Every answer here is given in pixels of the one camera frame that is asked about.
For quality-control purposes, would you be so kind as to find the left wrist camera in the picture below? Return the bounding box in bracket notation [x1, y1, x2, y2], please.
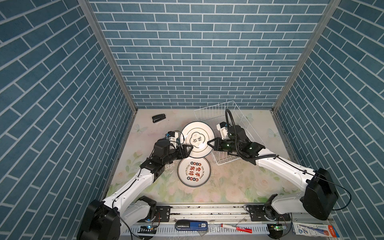
[166, 131, 178, 141]

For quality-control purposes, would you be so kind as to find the left controller board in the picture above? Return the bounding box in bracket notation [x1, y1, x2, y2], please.
[138, 226, 158, 235]

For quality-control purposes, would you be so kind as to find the controller board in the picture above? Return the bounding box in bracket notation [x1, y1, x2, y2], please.
[138, 226, 158, 235]
[268, 224, 287, 235]

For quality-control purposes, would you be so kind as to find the blue black handheld device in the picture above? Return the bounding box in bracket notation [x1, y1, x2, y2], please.
[175, 220, 208, 231]

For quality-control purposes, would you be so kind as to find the plate with flower outline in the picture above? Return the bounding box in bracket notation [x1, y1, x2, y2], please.
[182, 121, 215, 159]

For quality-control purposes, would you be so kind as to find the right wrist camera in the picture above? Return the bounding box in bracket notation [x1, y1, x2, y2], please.
[217, 122, 229, 140]

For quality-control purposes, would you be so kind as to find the black stapler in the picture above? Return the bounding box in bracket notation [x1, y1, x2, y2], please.
[152, 114, 166, 123]

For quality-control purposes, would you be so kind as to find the white wire dish rack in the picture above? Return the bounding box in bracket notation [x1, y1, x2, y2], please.
[195, 101, 270, 165]

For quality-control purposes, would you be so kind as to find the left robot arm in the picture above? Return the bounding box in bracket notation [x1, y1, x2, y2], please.
[77, 139, 194, 240]

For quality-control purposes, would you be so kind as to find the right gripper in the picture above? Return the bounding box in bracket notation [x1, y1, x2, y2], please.
[206, 136, 241, 154]

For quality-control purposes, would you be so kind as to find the red handled screwdriver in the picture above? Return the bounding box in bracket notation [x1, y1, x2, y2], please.
[221, 224, 253, 234]

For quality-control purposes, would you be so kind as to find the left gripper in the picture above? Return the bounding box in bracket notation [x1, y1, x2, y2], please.
[161, 144, 194, 166]

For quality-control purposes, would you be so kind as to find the white plate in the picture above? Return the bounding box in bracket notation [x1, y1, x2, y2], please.
[175, 132, 185, 145]
[178, 157, 212, 188]

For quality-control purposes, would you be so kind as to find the right controller board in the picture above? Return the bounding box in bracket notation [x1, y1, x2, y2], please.
[268, 224, 287, 235]

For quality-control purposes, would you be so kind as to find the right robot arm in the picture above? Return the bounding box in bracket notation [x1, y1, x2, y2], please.
[208, 122, 339, 221]

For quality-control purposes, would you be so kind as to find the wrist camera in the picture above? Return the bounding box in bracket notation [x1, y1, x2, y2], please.
[166, 131, 178, 141]
[217, 122, 229, 140]

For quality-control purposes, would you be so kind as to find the aluminium mounting rail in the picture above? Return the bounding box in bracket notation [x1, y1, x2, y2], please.
[89, 202, 341, 240]

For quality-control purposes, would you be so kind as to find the white toothpaste box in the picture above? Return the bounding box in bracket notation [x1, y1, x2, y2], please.
[293, 223, 340, 238]

